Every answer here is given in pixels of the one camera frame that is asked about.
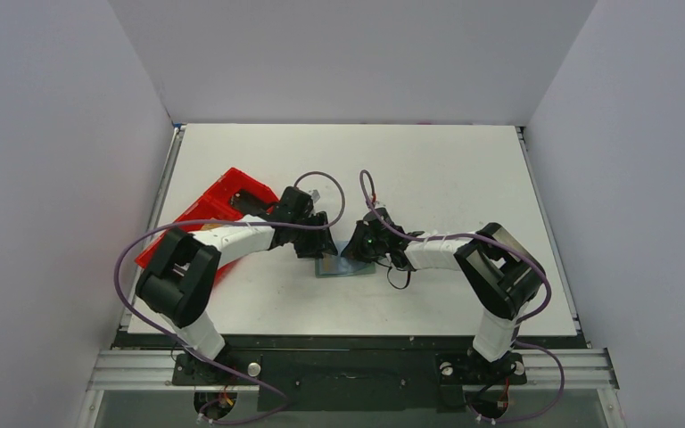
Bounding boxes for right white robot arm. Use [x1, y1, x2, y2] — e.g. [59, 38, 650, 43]
[342, 208, 544, 381]

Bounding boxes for black card in bin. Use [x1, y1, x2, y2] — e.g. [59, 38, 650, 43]
[229, 189, 276, 218]

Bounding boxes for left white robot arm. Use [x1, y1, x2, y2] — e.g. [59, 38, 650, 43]
[136, 186, 337, 383]

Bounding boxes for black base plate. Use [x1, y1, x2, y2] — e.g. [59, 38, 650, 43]
[111, 333, 589, 413]

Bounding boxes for red plastic bin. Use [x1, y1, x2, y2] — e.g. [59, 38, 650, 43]
[135, 167, 278, 286]

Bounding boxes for aluminium rail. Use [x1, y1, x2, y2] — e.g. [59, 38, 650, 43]
[87, 349, 619, 391]

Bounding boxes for gold card in bin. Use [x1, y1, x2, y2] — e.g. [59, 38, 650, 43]
[201, 219, 232, 230]

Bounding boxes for green card holder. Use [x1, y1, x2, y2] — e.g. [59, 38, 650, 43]
[315, 240, 376, 278]

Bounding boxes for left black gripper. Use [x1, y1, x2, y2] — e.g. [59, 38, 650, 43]
[290, 212, 336, 259]

